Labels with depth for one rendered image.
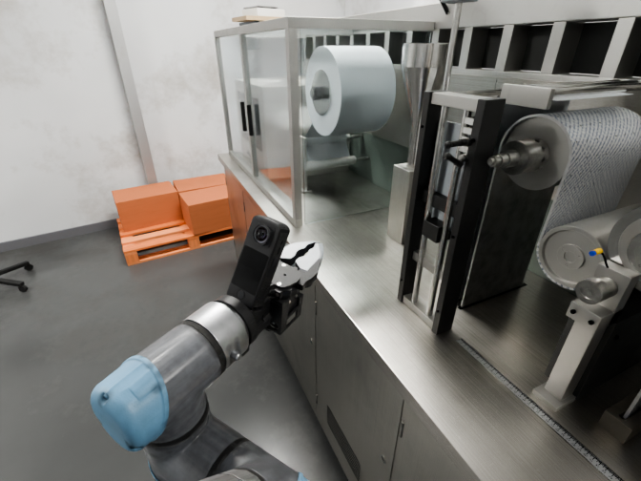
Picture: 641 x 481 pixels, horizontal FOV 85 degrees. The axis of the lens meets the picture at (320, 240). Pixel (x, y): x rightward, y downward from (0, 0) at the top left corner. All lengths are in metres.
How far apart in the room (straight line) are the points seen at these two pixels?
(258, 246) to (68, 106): 3.29
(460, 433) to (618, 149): 0.62
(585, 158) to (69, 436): 2.11
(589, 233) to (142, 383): 0.72
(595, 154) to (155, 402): 0.79
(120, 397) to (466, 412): 0.62
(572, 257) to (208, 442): 0.68
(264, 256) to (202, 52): 3.42
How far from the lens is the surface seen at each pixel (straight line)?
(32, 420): 2.27
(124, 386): 0.38
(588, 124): 0.84
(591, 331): 0.78
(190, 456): 0.44
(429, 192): 0.83
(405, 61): 1.15
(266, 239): 0.43
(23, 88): 3.66
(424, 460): 0.94
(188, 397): 0.40
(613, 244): 0.76
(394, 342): 0.89
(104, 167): 3.75
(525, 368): 0.94
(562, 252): 0.81
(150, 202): 3.37
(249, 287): 0.45
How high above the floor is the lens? 1.52
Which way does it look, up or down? 29 degrees down
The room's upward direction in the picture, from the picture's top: straight up
